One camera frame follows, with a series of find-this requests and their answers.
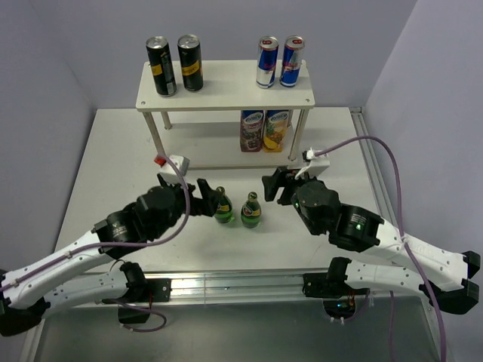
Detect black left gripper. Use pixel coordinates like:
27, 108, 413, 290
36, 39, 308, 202
151, 173, 221, 238

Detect tall green glass bottle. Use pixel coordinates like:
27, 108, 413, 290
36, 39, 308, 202
214, 186, 234, 224

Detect short green glass bottle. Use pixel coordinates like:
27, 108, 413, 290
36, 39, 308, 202
241, 192, 262, 229

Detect small red-tab silver can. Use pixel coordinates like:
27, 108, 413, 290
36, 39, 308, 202
256, 35, 278, 88

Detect blue silver energy drink can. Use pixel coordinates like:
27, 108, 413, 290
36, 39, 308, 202
280, 35, 305, 87

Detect dark olive beverage can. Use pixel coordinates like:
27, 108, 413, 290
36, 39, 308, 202
177, 34, 204, 92

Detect black and gold can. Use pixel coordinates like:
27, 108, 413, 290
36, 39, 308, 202
146, 36, 177, 97

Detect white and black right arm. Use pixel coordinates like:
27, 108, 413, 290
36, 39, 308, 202
262, 167, 481, 314

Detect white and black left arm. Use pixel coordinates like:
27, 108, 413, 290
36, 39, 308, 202
1, 179, 221, 336

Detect white two-tier shelf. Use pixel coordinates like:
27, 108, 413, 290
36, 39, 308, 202
136, 60, 315, 169

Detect yellow pineapple juice carton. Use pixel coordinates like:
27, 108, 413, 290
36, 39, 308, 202
263, 110, 290, 152

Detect purple grape juice carton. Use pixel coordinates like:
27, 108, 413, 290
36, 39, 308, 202
239, 110, 265, 152

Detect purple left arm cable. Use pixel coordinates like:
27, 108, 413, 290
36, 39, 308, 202
0, 156, 192, 333

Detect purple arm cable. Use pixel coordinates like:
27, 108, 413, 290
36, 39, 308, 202
312, 136, 448, 362
0, 156, 192, 333

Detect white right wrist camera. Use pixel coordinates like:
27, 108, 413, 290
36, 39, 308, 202
295, 148, 330, 179

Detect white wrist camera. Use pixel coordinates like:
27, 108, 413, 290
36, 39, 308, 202
295, 148, 330, 179
154, 155, 190, 185

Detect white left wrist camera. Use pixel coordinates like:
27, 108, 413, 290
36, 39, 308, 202
154, 155, 190, 185

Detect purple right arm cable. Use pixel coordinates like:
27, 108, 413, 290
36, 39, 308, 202
312, 136, 448, 362

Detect aluminium right side rail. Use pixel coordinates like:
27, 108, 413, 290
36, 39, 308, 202
349, 107, 397, 225

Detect aluminium front rail frame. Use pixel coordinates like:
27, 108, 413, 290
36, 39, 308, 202
21, 270, 438, 361

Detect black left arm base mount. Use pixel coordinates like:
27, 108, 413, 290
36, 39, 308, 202
103, 278, 172, 333

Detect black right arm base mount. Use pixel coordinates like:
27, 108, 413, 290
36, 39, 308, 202
302, 272, 371, 325

